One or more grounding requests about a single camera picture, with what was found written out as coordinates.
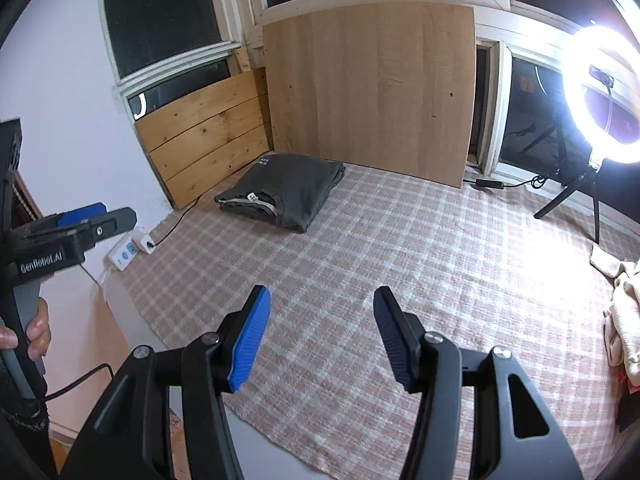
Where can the dark grey t-shirt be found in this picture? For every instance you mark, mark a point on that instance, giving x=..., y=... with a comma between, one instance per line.
x=295, y=185

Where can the pile of clothes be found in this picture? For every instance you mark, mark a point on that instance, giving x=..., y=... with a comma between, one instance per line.
x=625, y=310

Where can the person's left forearm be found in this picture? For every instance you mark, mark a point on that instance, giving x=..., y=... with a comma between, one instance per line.
x=15, y=410

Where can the white charger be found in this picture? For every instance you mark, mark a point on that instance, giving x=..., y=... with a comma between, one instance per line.
x=145, y=242

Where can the wooden plank panel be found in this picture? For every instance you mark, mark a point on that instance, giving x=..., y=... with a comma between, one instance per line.
x=200, y=135

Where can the black tripod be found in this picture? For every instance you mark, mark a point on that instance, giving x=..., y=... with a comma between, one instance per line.
x=565, y=192

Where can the white power strip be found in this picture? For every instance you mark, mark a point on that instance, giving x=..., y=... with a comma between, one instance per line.
x=122, y=256

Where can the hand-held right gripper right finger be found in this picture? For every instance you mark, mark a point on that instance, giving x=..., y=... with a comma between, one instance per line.
x=395, y=345

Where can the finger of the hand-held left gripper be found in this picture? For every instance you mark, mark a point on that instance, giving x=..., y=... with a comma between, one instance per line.
x=112, y=222
x=80, y=212

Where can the beige plaid blanket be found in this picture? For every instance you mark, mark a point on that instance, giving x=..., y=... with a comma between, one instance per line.
x=325, y=260

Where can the black phone holder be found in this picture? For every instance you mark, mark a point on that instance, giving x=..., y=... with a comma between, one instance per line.
x=601, y=75

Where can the light wooden board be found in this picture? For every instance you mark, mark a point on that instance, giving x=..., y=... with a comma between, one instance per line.
x=370, y=90

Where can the person's left hand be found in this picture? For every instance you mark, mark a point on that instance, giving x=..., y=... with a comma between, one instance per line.
x=41, y=330

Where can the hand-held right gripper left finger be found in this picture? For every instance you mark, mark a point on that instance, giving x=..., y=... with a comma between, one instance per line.
x=247, y=345

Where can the black power adapter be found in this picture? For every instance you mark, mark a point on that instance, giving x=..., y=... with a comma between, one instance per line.
x=489, y=183

